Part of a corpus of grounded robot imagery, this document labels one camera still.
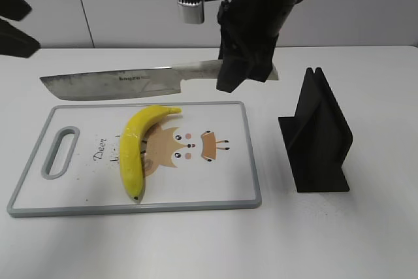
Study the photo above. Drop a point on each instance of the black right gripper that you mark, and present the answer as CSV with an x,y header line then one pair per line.
x,y
249,33

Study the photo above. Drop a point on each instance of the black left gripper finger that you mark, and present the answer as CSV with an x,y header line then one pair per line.
x,y
16,43
15,10

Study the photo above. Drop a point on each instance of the knife with speckled white handle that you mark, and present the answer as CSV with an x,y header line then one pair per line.
x,y
128,83

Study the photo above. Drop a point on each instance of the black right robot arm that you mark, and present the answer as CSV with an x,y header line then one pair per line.
x,y
249,34

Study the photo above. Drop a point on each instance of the yellow plastic banana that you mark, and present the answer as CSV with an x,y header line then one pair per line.
x,y
131,170

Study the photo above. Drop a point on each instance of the black knife stand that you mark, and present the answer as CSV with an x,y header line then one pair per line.
x,y
317,137

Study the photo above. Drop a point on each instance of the white grey-rimmed cutting board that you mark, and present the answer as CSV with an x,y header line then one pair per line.
x,y
200,159

